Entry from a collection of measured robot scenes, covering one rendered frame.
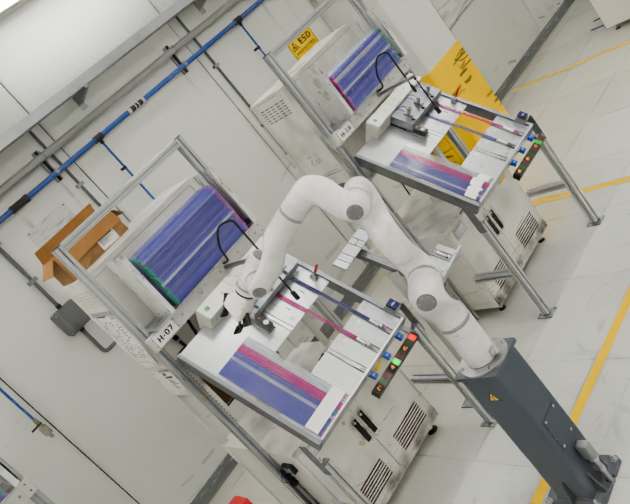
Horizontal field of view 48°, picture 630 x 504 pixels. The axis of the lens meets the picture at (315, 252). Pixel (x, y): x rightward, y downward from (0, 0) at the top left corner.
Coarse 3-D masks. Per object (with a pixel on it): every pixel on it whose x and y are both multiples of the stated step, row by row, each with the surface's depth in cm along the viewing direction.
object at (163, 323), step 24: (168, 144) 317; (144, 168) 308; (120, 192) 300; (96, 216) 293; (72, 240) 286; (240, 240) 322; (120, 264) 291; (216, 264) 313; (144, 288) 295; (168, 312) 299; (408, 312) 316; (168, 336) 299; (312, 456) 276
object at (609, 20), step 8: (592, 0) 619; (600, 0) 615; (608, 0) 612; (616, 0) 608; (624, 0) 604; (600, 8) 620; (608, 8) 616; (616, 8) 612; (624, 8) 609; (600, 16) 625; (608, 16) 621; (616, 16) 617; (624, 16) 613; (608, 24) 626; (616, 24) 628
